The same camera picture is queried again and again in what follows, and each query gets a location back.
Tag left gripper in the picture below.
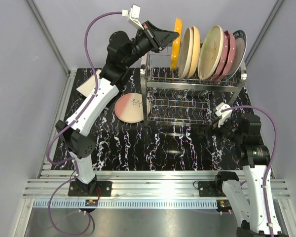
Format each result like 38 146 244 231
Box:
123 20 178 67

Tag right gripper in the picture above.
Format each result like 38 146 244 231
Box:
197 114 244 147

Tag yellow dotted plate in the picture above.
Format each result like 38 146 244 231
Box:
170 17 183 71

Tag pink speckled plate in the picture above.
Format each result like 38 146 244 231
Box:
114 93 144 123

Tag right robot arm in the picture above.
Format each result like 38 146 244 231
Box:
205 114 285 237

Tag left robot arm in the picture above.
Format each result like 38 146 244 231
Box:
56 21 180 196

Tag stainless steel dish rack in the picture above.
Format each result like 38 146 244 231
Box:
140 47 247 126

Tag cream bordered plate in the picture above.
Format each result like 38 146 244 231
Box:
197 25 224 80

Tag pink dotted plate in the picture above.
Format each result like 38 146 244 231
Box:
211 30 236 81

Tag grey green-rimmed plate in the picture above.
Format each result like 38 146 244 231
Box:
225 30 247 79

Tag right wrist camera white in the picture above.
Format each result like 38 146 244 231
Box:
215 102 233 128

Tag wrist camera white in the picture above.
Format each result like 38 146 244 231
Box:
215 102 233 128
122 4 144 30

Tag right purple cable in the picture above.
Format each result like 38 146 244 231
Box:
221 105 279 237

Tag purple cable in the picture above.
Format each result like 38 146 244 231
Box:
46 11 129 235
221 105 279 237

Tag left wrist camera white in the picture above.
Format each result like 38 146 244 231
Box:
122 4 144 30

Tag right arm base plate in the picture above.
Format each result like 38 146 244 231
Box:
197 181 226 198

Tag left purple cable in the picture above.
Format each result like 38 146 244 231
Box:
46 11 129 235

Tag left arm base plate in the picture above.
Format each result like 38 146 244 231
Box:
68 180 112 197

